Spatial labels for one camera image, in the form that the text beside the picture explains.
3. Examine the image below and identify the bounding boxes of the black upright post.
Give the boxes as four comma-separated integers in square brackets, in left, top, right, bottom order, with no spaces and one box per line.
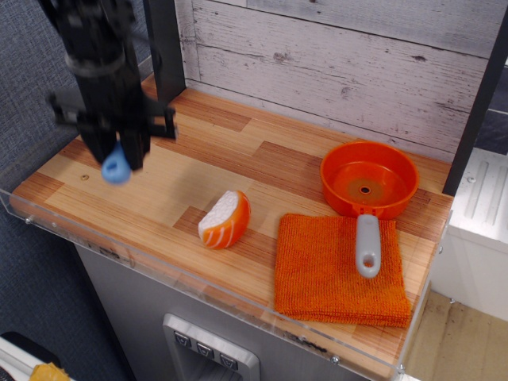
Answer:
[144,0,186,103]
[442,10,507,196]

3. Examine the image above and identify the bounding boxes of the orange folded cloth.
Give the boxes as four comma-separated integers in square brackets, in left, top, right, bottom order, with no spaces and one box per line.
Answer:
[274,214,411,328]

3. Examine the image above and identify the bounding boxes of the grey cabinet with button panel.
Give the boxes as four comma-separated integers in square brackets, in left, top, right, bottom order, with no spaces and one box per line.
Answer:
[73,242,358,381]

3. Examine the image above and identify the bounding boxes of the clear acrylic table guard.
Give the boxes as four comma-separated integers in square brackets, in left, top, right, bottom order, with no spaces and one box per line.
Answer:
[0,55,453,381]

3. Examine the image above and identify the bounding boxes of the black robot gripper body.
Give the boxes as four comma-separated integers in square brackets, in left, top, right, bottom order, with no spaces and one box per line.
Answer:
[39,1,177,140]

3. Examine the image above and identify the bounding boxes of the black left upright post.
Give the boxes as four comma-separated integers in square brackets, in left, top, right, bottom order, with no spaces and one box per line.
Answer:
[144,0,186,103]

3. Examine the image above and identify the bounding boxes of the toy salmon sushi piece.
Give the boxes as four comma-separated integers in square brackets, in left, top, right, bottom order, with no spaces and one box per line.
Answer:
[198,190,251,249]

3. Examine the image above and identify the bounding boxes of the yellow object at corner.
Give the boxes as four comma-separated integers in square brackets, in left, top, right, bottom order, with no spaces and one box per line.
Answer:
[29,363,71,381]

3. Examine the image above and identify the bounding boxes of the white plastic box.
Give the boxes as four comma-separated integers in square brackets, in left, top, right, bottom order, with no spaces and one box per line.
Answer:
[430,148,507,321]

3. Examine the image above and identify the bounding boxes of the orange toy pot grey handle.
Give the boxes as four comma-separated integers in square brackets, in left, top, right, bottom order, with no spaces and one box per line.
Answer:
[320,141,420,279]

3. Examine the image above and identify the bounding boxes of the grey and blue toy spoon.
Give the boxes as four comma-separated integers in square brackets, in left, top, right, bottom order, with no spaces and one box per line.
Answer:
[101,140,131,185]

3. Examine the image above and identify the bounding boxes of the black right upright post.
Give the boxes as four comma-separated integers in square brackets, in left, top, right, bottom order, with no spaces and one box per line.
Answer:
[442,10,507,196]

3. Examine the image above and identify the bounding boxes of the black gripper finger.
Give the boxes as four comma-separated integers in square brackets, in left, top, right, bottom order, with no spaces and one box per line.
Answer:
[80,131,117,164]
[120,129,150,171]

